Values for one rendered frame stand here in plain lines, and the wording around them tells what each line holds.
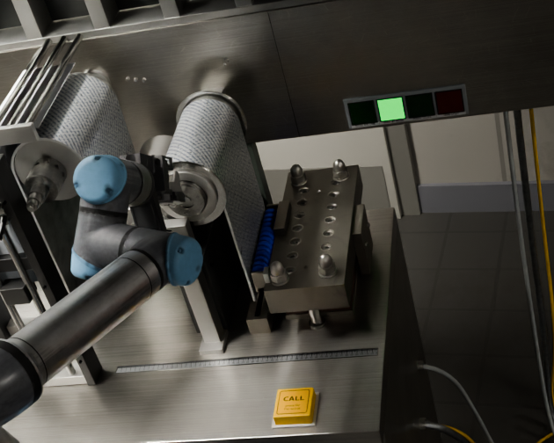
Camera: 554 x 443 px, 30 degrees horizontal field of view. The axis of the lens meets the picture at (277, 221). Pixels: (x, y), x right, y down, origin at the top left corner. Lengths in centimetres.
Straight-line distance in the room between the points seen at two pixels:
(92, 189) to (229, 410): 60
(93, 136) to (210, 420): 58
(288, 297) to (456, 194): 181
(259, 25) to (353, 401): 76
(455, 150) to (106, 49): 176
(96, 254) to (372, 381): 63
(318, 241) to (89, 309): 79
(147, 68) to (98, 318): 90
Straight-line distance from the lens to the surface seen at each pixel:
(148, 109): 226
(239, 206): 205
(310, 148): 372
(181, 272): 151
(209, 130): 201
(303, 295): 201
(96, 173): 158
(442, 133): 363
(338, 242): 209
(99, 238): 159
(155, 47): 217
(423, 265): 360
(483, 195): 375
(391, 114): 217
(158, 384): 210
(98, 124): 205
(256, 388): 202
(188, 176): 191
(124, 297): 145
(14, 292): 204
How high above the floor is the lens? 230
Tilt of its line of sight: 35 degrees down
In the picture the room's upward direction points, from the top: 16 degrees counter-clockwise
